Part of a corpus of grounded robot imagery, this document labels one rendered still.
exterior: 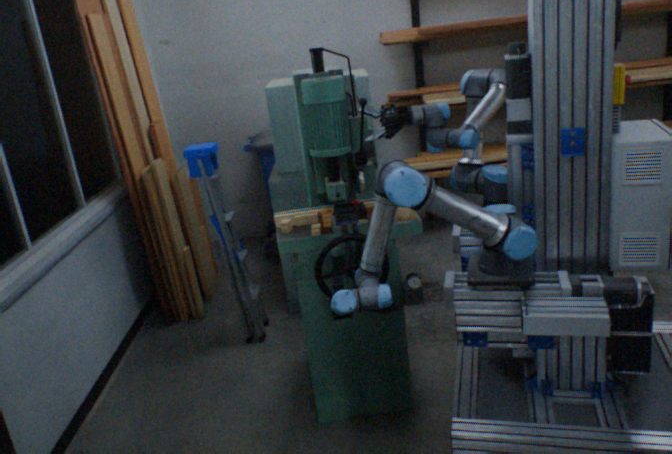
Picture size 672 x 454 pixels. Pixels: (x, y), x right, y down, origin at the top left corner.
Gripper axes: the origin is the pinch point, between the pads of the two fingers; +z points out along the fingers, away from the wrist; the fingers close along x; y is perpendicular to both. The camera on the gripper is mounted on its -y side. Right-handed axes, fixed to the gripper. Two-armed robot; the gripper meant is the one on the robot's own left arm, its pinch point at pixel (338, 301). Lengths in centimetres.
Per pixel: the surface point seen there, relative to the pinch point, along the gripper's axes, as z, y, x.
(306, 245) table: 13.1, -24.7, -8.7
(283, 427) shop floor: 58, 49, -30
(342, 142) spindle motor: 2, -63, 12
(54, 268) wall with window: 55, -38, -126
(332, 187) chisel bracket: 13.3, -47.3, 5.5
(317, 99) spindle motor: -8, -78, 4
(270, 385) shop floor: 88, 32, -36
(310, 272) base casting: 19.1, -14.2, -8.6
